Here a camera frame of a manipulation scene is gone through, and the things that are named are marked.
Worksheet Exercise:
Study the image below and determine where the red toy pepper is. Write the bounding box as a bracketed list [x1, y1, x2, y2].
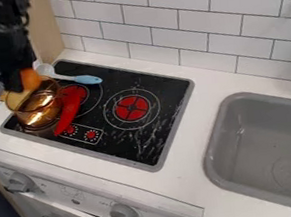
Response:
[45, 83, 90, 138]

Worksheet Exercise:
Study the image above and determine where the toy sink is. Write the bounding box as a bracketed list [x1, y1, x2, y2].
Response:
[194, 84, 291, 217]

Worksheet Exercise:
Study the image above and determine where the copper pot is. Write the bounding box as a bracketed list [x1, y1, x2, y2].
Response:
[0, 75, 73, 137]

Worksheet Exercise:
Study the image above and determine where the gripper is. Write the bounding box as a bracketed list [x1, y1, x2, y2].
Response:
[0, 15, 42, 96]

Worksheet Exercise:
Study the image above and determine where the blue and white spoon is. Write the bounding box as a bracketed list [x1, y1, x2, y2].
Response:
[34, 55, 105, 93]

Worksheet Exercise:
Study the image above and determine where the orange toy tomato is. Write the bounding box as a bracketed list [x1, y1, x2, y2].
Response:
[17, 66, 45, 94]

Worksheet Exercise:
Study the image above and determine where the toy stove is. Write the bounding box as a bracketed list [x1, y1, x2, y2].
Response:
[0, 41, 207, 192]

